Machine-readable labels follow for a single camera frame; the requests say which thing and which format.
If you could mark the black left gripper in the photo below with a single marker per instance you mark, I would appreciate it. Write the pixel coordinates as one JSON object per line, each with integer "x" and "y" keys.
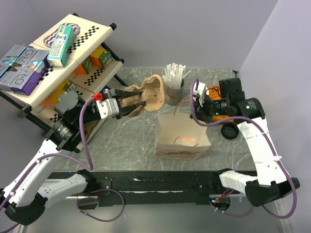
{"x": 118, "y": 93}

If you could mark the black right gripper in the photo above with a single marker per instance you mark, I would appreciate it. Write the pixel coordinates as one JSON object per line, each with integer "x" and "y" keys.
{"x": 206, "y": 118}

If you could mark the cardboard cup carrier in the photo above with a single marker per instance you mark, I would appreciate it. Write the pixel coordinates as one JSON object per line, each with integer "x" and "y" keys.
{"x": 154, "y": 92}

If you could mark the brown paper takeout bag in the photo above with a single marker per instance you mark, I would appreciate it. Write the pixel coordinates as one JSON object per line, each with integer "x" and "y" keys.
{"x": 180, "y": 137}

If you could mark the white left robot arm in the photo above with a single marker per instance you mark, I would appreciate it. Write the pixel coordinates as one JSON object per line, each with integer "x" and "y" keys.
{"x": 24, "y": 199}

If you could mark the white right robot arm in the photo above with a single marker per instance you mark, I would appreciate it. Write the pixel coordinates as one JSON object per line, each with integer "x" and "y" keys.
{"x": 272, "y": 181}

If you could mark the grey straw holder cup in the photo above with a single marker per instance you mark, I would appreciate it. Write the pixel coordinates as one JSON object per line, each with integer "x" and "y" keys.
{"x": 175, "y": 95}

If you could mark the orange green box upper right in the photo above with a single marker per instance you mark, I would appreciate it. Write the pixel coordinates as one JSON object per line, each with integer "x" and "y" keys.
{"x": 101, "y": 57}

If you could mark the orange green box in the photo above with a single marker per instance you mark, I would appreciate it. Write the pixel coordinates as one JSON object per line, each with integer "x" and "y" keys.
{"x": 84, "y": 67}
{"x": 101, "y": 57}
{"x": 53, "y": 98}

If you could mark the cream tiered display shelf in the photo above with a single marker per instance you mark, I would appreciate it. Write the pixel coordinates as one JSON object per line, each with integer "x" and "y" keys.
{"x": 91, "y": 36}

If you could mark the white wrapped straws bundle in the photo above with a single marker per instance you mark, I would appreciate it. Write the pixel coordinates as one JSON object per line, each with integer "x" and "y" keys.
{"x": 174, "y": 75}

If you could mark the orange green box upper left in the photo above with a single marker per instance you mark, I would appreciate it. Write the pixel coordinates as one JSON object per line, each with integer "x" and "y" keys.
{"x": 84, "y": 67}

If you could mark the orange green box lower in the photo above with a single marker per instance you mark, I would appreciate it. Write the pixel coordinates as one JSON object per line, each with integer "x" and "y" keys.
{"x": 53, "y": 98}

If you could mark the teal product box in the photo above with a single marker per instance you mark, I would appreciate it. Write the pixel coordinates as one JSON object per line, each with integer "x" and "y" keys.
{"x": 62, "y": 41}

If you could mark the purple R+O box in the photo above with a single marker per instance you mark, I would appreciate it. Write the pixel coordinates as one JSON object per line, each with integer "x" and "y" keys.
{"x": 33, "y": 72}

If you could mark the silver R+O box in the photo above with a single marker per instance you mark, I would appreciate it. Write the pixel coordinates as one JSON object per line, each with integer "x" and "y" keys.
{"x": 10, "y": 65}

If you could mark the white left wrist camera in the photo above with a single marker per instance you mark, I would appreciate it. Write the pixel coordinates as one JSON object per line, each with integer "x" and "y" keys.
{"x": 107, "y": 108}

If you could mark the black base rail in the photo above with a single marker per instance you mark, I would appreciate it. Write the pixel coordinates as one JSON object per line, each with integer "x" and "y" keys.
{"x": 154, "y": 187}

